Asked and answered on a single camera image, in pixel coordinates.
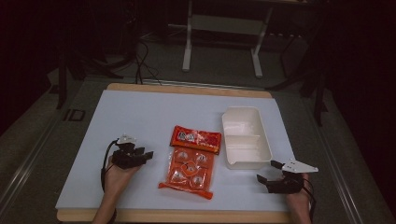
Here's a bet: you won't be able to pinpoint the orange snack packet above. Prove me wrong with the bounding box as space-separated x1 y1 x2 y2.
169 124 223 156

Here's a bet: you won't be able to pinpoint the metal floor rail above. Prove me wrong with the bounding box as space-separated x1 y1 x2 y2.
0 105 68 209
306 102 365 224

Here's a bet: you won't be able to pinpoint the white metal stand frame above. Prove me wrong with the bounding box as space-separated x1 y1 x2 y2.
181 0 276 79

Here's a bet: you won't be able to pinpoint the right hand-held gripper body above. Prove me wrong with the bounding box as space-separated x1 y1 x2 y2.
265 158 319 194

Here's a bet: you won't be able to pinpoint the clear orange packet of pieces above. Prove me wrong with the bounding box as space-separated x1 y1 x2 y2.
157 146 217 201

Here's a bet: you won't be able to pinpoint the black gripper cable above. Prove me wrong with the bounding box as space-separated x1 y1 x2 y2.
99 139 118 192
301 176 318 224

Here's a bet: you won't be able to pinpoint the black stand leg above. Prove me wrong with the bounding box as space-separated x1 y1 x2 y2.
306 71 330 127
55 46 82 110

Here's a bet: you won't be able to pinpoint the black floor cables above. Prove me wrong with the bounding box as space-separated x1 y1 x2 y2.
132 39 163 86

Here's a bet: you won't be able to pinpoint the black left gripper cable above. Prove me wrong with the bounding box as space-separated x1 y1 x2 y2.
99 139 118 192

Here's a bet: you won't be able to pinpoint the person's left hand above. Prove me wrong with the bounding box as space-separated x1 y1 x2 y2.
103 156 142 200

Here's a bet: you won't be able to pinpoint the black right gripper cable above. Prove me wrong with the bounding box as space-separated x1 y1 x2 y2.
301 176 318 224

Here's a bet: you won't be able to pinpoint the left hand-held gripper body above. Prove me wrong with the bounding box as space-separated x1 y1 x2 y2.
111 133 148 171

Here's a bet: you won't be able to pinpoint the white table mat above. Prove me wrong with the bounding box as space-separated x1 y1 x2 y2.
55 89 297 213

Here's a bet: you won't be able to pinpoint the person's right hand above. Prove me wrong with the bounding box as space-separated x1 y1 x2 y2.
275 172 312 208

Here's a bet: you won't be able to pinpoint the white two-compartment container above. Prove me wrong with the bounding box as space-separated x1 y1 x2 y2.
220 105 274 171

